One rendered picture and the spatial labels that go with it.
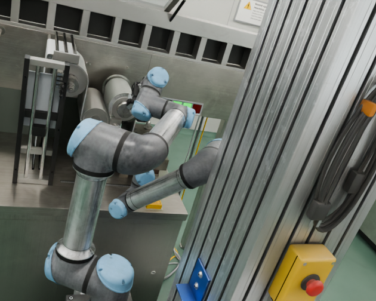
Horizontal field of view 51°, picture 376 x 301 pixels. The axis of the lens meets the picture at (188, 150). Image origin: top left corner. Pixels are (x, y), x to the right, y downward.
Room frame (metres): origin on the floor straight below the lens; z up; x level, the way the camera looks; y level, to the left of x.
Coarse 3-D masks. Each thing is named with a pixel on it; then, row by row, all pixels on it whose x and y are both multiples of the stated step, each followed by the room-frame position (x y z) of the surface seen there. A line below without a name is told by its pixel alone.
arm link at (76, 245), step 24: (96, 120) 0.98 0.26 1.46; (72, 144) 0.91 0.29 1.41; (96, 144) 0.91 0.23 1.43; (120, 144) 0.92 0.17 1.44; (96, 168) 0.91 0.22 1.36; (72, 192) 0.94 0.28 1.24; (96, 192) 0.92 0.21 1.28; (72, 216) 0.91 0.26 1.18; (96, 216) 0.94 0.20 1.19; (72, 240) 0.90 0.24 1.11; (48, 264) 0.89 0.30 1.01; (72, 264) 0.88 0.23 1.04; (72, 288) 0.88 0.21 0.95
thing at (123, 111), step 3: (123, 102) 1.65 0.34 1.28; (126, 102) 1.65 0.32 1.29; (120, 105) 1.63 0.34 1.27; (123, 105) 1.64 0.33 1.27; (126, 105) 1.64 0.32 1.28; (117, 108) 1.64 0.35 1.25; (120, 108) 1.64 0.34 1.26; (123, 108) 1.64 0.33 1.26; (126, 108) 1.65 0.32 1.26; (117, 111) 1.63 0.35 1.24; (120, 111) 1.64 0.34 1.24; (123, 111) 1.65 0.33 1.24; (126, 111) 1.65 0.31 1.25; (129, 111) 1.65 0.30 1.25; (120, 114) 1.64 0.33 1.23; (123, 114) 1.64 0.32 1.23; (126, 114) 1.65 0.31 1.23; (129, 114) 1.65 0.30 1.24; (123, 117) 1.64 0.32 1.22; (126, 117) 1.65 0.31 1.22
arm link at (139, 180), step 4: (148, 172) 1.36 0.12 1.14; (152, 172) 1.38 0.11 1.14; (136, 176) 1.36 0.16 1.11; (140, 176) 1.35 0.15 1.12; (144, 176) 1.36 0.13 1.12; (148, 176) 1.36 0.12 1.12; (152, 176) 1.37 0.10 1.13; (132, 180) 1.39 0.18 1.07; (136, 180) 1.37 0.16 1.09; (140, 180) 1.35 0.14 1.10; (144, 180) 1.36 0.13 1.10; (148, 180) 1.36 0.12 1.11; (152, 180) 1.37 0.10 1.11; (136, 184) 1.38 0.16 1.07; (140, 184) 1.35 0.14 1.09; (144, 184) 1.36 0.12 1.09
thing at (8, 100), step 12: (0, 96) 1.75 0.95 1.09; (12, 96) 1.77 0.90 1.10; (0, 108) 1.75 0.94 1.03; (12, 108) 1.77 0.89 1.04; (24, 108) 1.80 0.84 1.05; (72, 108) 1.89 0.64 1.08; (0, 120) 1.75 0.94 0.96; (12, 120) 1.77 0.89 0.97; (72, 120) 1.89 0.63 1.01; (12, 132) 1.78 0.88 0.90; (24, 132) 1.80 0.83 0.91; (60, 132) 1.87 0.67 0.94; (72, 132) 1.90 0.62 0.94
